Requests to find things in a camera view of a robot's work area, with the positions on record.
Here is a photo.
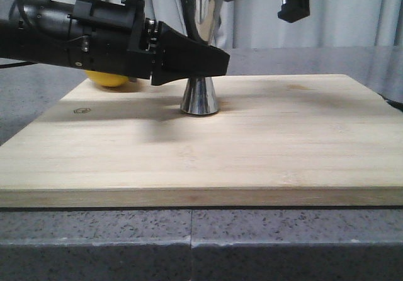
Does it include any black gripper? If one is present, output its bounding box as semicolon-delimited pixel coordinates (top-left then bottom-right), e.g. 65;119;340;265
69;0;229;85

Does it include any steel double jigger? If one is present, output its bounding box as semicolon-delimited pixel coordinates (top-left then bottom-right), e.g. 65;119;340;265
180;0;224;116

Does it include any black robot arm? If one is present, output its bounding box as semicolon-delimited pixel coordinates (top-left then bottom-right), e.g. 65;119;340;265
1;0;229;86

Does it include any grey curtain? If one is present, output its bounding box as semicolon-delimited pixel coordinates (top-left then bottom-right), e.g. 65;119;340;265
18;0;403;50

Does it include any yellow lemon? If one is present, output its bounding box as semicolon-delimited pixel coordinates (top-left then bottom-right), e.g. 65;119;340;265
84;70;129;88

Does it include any bamboo cutting board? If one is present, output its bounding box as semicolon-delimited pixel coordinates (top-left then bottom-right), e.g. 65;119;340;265
1;74;402;207

